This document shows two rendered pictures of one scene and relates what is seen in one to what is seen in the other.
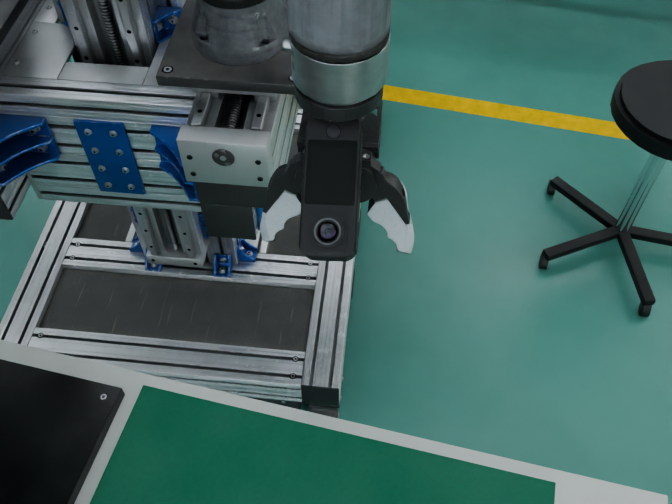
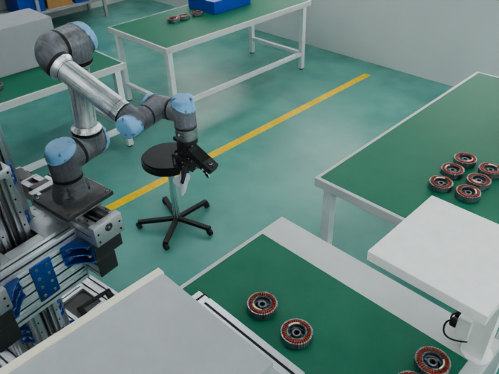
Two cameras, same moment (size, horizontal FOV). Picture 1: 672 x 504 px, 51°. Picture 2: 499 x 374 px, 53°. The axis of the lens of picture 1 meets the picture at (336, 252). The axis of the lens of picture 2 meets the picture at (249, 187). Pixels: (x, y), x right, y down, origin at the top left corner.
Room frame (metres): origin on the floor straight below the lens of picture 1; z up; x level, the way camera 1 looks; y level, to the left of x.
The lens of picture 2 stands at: (-0.52, 1.15, 2.19)
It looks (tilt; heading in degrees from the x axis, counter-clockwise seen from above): 35 degrees down; 302
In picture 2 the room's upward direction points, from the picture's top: 2 degrees counter-clockwise
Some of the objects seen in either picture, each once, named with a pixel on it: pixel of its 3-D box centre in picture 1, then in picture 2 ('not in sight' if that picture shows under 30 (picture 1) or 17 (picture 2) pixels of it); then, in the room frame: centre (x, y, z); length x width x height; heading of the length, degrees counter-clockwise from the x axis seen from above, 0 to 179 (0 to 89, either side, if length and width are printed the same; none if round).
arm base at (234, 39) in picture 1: (238, 7); (70, 184); (0.94, 0.15, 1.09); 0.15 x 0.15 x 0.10
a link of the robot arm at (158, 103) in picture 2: not in sight; (156, 108); (0.55, 0.02, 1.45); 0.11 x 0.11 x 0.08; 2
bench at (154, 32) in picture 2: not in sight; (217, 50); (2.41, -2.98, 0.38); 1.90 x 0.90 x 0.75; 76
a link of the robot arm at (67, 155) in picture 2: not in sight; (64, 158); (0.94, 0.14, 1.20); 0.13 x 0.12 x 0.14; 92
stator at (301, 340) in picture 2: not in sight; (296, 333); (-0.05, 0.12, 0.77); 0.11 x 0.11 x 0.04
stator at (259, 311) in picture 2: not in sight; (262, 305); (0.12, 0.07, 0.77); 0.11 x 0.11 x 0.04
